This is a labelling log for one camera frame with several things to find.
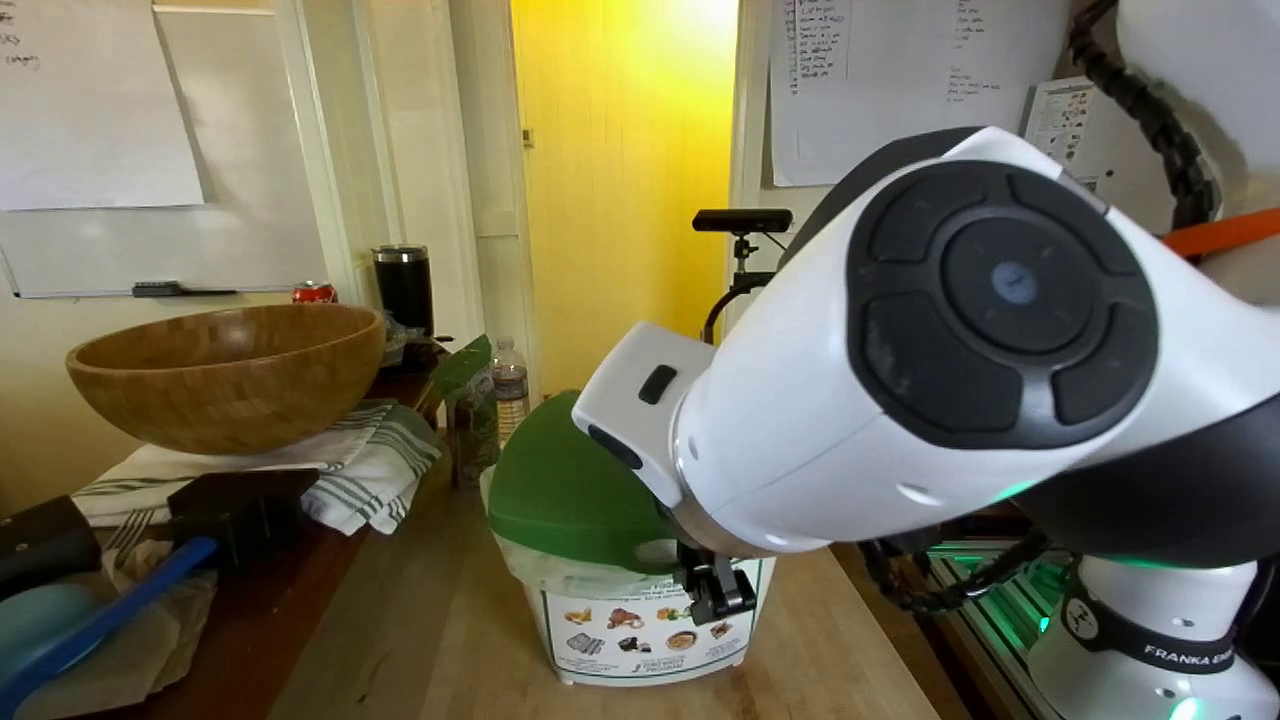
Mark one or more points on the green lit control box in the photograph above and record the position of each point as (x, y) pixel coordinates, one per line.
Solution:
(1024, 605)

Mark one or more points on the teal plate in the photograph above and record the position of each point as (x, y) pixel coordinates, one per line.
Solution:
(32, 622)

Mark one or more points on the black whiteboard marker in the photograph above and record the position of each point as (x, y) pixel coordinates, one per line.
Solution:
(184, 290)

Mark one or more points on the large white paper sheet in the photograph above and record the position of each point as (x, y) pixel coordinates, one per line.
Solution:
(95, 106)

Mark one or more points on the yellow door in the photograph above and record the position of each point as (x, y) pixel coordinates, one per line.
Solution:
(624, 184)

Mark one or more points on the black stereo camera bar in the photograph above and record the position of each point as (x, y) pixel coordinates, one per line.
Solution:
(741, 217)

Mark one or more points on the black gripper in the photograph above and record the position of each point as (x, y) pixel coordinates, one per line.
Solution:
(705, 548)

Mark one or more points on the black flat tool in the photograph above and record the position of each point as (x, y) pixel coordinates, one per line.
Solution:
(47, 542)

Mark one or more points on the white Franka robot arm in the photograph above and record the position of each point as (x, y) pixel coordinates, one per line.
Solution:
(802, 425)

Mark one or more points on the red soda can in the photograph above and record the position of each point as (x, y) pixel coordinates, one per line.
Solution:
(312, 295)

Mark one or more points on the beige crumpled cloth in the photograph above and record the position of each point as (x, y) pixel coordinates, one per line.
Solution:
(167, 627)

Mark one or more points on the white printed board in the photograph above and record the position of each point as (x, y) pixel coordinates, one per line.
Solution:
(1073, 127)

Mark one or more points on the green snack bag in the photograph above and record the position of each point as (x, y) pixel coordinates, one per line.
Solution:
(467, 384)

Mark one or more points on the wall whiteboard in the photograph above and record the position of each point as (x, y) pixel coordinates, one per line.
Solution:
(267, 163)

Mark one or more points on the white compost bin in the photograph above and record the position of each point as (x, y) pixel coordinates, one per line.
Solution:
(624, 627)

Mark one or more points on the wooden bowl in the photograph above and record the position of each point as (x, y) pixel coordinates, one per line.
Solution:
(225, 380)

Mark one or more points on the black steel tumbler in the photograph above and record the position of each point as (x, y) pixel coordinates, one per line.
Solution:
(400, 290)

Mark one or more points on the black brush head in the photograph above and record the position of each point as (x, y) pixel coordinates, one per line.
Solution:
(244, 515)

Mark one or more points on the green bin lid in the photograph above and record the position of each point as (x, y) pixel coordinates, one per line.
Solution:
(566, 486)

